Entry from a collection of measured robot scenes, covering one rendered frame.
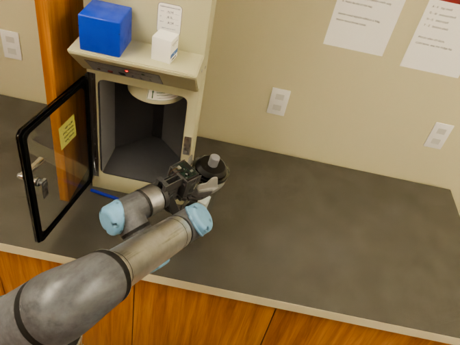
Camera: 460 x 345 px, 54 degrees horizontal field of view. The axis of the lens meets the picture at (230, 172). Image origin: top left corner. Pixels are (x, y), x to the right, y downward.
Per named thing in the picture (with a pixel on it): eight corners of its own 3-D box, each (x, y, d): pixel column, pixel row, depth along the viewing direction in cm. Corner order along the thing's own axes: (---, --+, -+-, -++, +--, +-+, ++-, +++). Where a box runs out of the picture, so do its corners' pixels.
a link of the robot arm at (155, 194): (150, 222, 114) (130, 202, 117) (163, 215, 117) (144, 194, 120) (155, 203, 109) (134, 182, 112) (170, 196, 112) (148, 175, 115)
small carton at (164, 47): (158, 50, 116) (159, 28, 112) (176, 55, 116) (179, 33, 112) (150, 59, 112) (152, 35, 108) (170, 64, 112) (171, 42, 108)
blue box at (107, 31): (94, 32, 118) (92, -2, 112) (131, 40, 118) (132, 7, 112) (79, 49, 110) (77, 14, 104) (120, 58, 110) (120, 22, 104)
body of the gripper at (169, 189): (204, 174, 119) (170, 192, 111) (196, 196, 125) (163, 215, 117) (185, 157, 122) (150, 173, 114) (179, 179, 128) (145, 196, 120)
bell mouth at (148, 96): (137, 68, 145) (137, 53, 142) (191, 80, 145) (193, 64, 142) (120, 97, 132) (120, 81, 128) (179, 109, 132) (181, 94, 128)
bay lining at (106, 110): (122, 129, 169) (124, 41, 146) (191, 143, 169) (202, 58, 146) (100, 171, 151) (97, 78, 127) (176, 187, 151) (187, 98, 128)
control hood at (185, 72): (85, 63, 125) (83, 29, 118) (200, 87, 125) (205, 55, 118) (68, 84, 116) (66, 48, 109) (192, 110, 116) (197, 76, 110)
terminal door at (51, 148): (93, 179, 151) (87, 74, 125) (37, 246, 128) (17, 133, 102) (91, 179, 151) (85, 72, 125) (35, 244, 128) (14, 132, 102)
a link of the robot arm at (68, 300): (55, 261, 61) (199, 189, 107) (5, 291, 65) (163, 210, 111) (98, 336, 61) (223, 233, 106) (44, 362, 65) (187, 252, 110)
